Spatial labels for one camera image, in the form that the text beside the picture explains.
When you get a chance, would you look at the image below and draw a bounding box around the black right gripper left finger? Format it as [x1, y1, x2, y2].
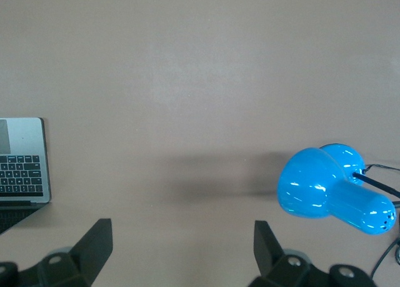
[0, 218, 114, 287]

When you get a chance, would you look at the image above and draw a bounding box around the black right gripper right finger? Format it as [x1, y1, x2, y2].
[248, 219, 378, 287]

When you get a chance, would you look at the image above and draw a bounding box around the silver apple laptop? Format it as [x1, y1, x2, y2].
[0, 117, 53, 235]

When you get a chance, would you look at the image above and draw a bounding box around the blue desk lamp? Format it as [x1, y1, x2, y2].
[277, 143, 398, 236]

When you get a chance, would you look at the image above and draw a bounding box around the black lamp power cable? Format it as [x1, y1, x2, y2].
[364, 163, 400, 279]

